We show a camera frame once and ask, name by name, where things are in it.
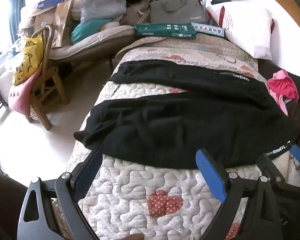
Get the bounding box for black pants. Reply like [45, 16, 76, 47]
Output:
[74, 60, 300, 169]

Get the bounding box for brown trouser leg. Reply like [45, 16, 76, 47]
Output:
[0, 173, 27, 239]

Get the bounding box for pink red garment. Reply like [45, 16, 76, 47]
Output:
[267, 69, 299, 116]

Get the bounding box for heart pattern quilted bedspread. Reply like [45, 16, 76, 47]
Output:
[51, 32, 300, 240]

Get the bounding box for wooden chair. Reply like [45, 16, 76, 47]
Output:
[28, 24, 70, 131]

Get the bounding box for pink cushion on chair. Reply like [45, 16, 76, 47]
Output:
[8, 67, 42, 118]

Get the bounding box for white pillow red stripes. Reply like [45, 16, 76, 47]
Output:
[207, 1, 275, 60]

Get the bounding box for light blue shapes box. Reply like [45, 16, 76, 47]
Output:
[191, 22, 225, 38]

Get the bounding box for green long cardboard box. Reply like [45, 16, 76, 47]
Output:
[134, 23, 197, 39]

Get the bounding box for yellow plastic bag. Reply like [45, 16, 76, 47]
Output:
[12, 35, 44, 86]

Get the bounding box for grey laptop bag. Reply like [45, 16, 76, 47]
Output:
[150, 0, 209, 24]

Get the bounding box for beige padded lounger cushion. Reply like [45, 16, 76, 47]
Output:
[49, 25, 134, 60]

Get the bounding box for teal folded cloth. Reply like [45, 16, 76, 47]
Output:
[70, 19, 112, 45]

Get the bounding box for brown paper bag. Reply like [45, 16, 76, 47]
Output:
[52, 0, 72, 48]

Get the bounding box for clear plastic bedding bag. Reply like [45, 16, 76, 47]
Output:
[81, 0, 127, 23]

